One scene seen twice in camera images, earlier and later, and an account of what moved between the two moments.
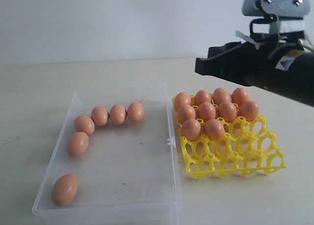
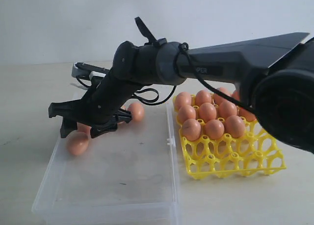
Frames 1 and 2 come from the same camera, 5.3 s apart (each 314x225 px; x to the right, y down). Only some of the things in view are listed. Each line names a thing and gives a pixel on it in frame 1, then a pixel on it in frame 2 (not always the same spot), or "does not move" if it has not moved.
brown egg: x=182 y=98 does not move
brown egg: x=191 y=129 does not move
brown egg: x=65 y=190 to x=235 y=125
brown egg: x=136 y=112 does not move
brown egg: x=207 y=111 does not move
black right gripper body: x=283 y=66 to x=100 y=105
